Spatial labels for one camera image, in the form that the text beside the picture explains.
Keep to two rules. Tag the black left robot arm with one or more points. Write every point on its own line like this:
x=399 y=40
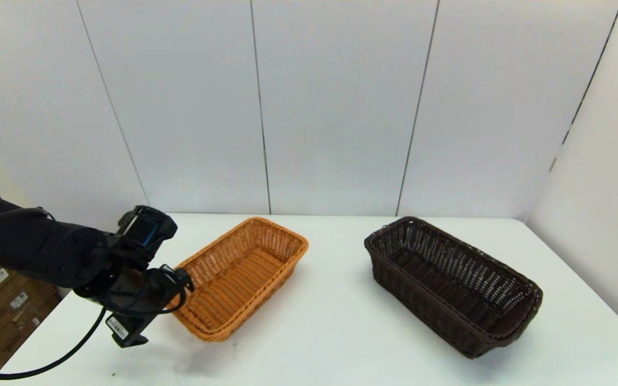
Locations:
x=30 y=246

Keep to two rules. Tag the orange wicker basket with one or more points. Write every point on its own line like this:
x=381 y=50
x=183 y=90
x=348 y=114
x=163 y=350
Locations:
x=244 y=273

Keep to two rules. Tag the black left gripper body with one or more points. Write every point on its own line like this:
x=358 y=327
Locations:
x=121 y=289

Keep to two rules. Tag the dark brown wicker basket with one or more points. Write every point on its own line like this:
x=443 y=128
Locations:
x=448 y=289

